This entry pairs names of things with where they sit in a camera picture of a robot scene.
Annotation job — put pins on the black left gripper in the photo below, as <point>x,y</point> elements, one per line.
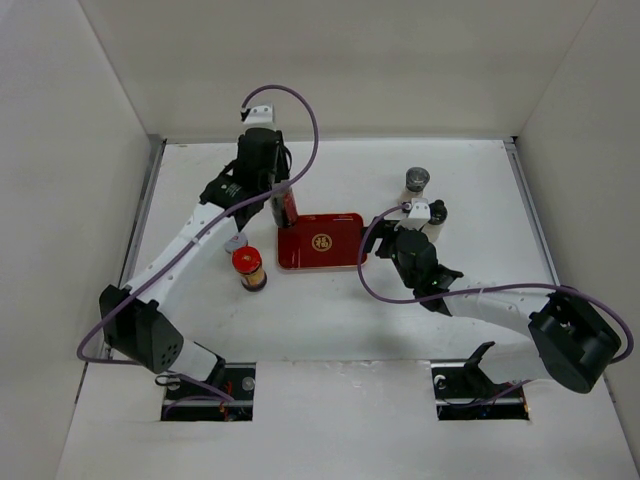
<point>281,171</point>

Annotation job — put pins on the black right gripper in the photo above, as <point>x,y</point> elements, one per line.
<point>382,229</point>

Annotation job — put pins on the soy sauce bottle red label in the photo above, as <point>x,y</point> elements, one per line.
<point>284,208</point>

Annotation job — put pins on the red lid sauce jar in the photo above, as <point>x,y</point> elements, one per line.
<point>247,262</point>

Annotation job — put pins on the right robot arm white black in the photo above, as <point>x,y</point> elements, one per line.
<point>567,339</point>

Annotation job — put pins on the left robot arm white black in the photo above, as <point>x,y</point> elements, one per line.
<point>138,315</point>

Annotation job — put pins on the white shaker black knob lid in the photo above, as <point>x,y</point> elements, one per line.
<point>439,214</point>

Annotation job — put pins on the salt grinder black clear top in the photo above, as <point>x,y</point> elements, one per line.
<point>416,180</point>

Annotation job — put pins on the small jar white lid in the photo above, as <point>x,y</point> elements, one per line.
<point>236,242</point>

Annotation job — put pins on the red lacquer tray gold emblem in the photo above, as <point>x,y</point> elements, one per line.
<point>320,241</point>

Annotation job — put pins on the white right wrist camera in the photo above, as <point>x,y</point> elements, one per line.
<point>417,214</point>

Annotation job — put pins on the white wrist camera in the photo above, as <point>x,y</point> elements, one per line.
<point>417,214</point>
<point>260,116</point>

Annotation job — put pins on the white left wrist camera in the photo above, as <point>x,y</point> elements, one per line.
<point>260,116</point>

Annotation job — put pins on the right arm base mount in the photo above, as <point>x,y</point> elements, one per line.
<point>463,392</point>

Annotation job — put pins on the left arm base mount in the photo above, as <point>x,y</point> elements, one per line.
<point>230,399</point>

